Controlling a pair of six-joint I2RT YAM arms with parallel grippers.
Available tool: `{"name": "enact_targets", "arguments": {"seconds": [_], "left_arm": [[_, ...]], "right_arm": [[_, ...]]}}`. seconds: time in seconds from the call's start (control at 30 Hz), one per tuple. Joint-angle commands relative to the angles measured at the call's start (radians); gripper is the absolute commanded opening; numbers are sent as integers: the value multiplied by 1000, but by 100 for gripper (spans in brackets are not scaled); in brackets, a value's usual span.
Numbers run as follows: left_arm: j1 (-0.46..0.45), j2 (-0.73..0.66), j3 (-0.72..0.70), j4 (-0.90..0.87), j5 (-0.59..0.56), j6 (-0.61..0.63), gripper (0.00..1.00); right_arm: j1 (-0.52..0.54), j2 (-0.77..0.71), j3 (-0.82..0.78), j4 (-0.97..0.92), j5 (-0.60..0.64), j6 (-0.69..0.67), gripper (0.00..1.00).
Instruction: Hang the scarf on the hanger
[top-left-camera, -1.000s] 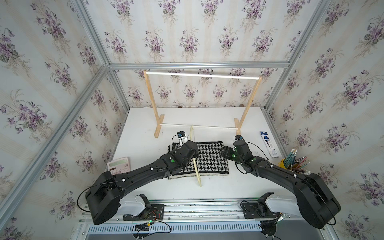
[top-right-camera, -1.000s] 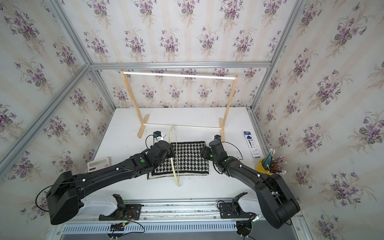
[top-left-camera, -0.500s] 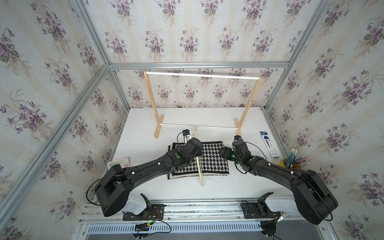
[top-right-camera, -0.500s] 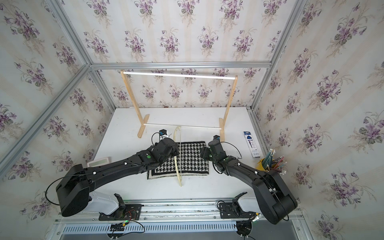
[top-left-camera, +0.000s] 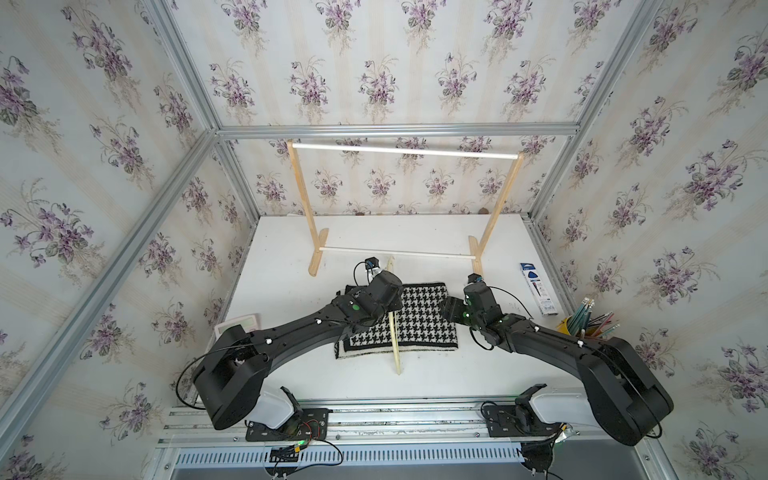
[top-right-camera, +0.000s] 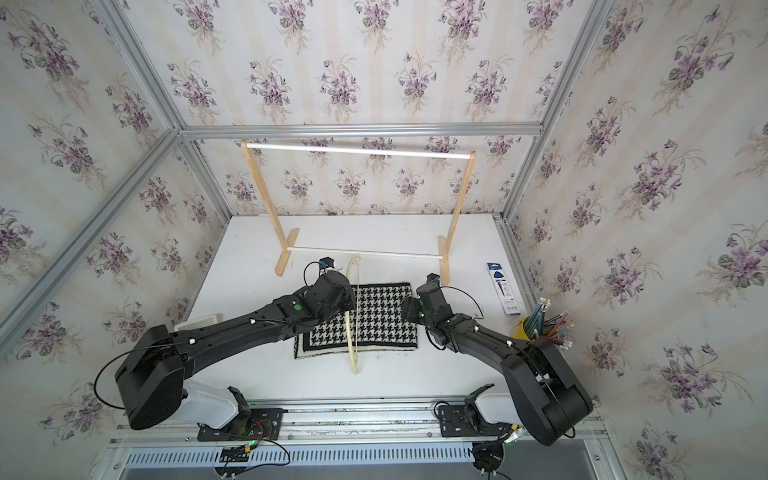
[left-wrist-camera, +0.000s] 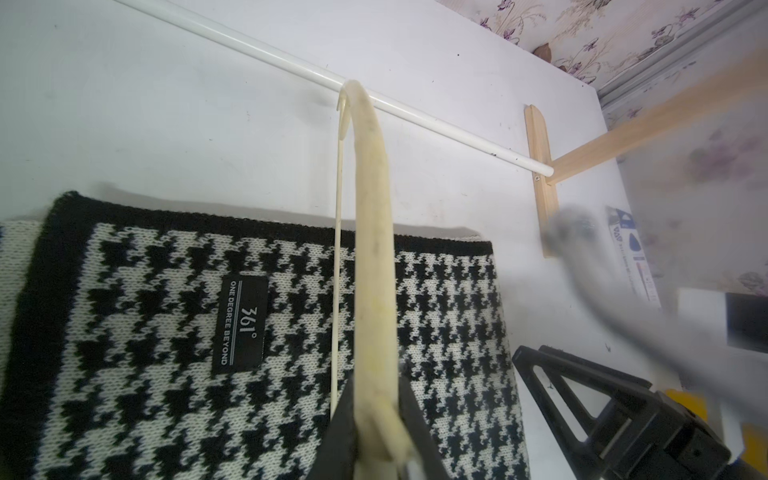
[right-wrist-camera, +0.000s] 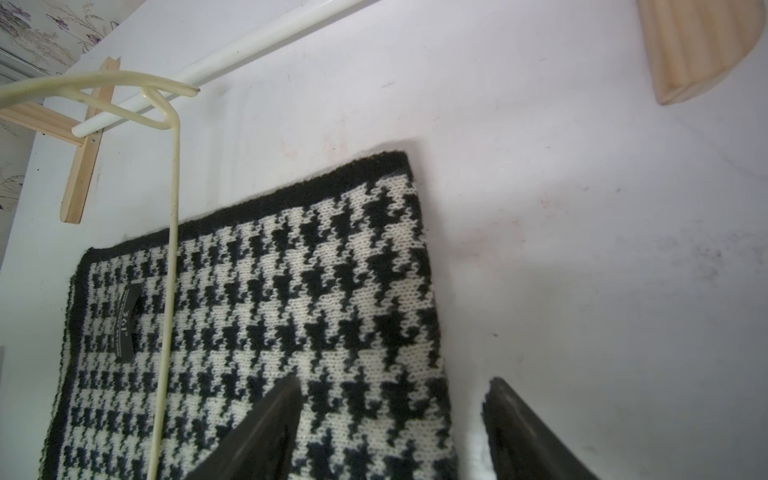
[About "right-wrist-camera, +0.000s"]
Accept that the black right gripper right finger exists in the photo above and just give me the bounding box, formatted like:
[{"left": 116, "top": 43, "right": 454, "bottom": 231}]
[{"left": 482, "top": 377, "right": 597, "bottom": 480}]

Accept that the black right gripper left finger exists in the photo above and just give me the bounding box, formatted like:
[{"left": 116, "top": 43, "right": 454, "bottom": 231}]
[{"left": 186, "top": 376, "right": 303, "bottom": 480}]

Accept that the black white houndstooth scarf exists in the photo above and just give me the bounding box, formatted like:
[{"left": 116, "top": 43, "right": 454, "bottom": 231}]
[{"left": 39, "top": 151, "right": 458, "bottom": 479}]

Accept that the cream plastic clothes hanger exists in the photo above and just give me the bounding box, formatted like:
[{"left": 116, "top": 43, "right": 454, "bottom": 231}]
[{"left": 1, "top": 71, "right": 199, "bottom": 479}]

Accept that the wooden clothes rack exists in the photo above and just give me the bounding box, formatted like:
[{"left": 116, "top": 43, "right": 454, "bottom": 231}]
[{"left": 1, "top": 1, "right": 767, "bottom": 224}]

